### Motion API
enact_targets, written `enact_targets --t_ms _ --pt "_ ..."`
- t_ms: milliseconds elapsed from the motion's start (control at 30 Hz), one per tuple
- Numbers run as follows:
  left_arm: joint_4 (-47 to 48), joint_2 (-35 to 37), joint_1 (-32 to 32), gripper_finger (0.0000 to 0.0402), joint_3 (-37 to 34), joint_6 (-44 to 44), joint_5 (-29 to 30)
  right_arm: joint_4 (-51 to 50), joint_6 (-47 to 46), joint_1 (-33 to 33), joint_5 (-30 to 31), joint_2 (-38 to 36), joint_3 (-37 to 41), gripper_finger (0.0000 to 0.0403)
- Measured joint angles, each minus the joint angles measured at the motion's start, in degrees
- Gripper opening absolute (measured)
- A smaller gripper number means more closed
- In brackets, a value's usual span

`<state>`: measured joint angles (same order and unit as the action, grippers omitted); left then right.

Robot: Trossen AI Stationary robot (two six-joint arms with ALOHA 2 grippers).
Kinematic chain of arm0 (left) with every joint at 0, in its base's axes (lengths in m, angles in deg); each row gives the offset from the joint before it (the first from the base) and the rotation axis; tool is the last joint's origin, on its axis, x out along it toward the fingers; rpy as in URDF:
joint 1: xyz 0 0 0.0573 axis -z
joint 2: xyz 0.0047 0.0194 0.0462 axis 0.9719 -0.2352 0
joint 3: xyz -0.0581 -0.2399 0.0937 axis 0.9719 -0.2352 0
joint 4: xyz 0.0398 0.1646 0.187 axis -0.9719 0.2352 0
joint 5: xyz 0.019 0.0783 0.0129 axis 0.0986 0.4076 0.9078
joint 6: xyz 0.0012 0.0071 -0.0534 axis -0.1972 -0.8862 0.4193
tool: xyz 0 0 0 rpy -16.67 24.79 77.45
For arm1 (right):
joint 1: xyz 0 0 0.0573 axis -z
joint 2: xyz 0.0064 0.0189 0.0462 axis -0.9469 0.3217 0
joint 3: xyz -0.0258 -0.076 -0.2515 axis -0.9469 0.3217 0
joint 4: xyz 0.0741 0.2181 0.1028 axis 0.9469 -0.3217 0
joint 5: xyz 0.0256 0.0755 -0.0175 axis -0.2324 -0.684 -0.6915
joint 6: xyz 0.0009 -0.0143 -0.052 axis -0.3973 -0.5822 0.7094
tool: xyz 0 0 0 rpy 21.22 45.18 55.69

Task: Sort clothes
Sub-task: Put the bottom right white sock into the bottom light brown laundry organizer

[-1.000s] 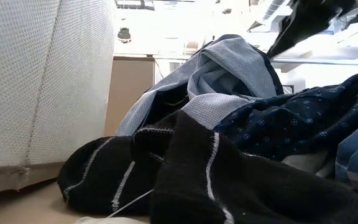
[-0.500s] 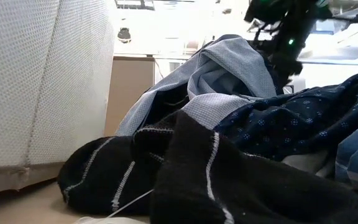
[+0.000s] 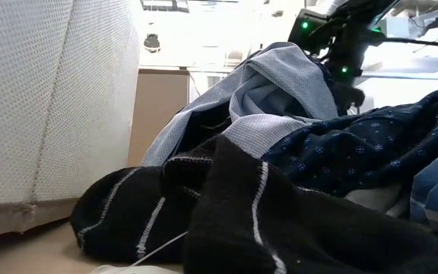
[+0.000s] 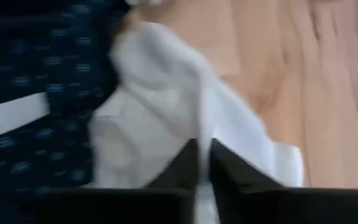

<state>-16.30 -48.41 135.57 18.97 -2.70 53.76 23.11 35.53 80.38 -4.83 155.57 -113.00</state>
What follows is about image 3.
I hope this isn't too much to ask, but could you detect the black round ceiling fixture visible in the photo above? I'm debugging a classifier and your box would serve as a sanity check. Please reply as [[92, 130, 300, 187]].
[[144, 33, 162, 53]]

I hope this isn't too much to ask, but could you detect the navy dotted garment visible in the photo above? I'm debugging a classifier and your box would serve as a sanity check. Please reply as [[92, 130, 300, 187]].
[[141, 41, 438, 199]]

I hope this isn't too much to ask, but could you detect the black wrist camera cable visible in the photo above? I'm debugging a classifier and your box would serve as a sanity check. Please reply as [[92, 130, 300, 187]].
[[384, 36, 438, 50]]

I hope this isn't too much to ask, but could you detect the cardboard box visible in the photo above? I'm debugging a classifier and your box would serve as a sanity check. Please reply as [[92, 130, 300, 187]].
[[127, 68, 190, 168], [0, 0, 141, 237]]

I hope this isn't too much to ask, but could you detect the lower cardboard box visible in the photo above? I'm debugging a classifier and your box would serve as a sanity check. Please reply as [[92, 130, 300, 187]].
[[0, 0, 141, 237]]

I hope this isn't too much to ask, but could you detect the grey sock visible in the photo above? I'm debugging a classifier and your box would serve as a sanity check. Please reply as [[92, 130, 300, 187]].
[[344, 184, 410, 218]]

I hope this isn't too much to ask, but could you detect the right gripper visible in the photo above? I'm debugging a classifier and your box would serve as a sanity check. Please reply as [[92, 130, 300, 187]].
[[325, 37, 367, 110]]

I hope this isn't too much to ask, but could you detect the upper cardboard box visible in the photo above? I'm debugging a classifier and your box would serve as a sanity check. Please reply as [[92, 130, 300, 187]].
[[127, 68, 190, 168]]

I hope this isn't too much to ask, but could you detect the grey horizontal beam with lights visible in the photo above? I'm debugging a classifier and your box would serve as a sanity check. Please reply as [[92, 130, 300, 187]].
[[355, 70, 438, 81]]

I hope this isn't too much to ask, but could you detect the black sock with white stripes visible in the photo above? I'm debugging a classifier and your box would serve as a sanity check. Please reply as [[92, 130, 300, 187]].
[[70, 135, 438, 274]]

